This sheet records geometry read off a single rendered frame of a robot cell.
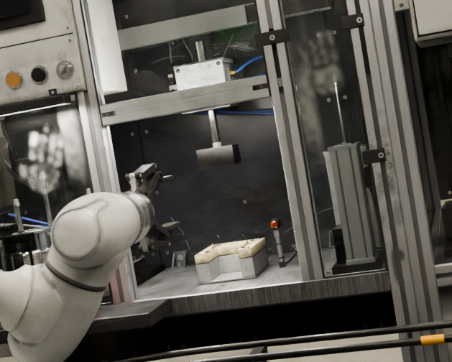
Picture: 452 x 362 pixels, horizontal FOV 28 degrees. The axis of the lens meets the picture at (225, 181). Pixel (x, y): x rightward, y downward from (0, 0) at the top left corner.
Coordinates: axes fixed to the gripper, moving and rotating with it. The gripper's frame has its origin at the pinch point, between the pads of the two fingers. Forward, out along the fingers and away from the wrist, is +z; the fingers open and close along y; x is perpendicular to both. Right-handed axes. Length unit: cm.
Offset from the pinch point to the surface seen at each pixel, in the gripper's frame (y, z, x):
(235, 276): -21.0, 34.1, -1.3
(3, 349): -107, 378, 261
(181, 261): -20, 64, 21
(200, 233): -14, 64, 14
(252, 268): -19.4, 31.9, -6.0
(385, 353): -113, 295, 0
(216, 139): 9.6, 41.5, -0.4
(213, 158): 5.6, 39.3, 0.4
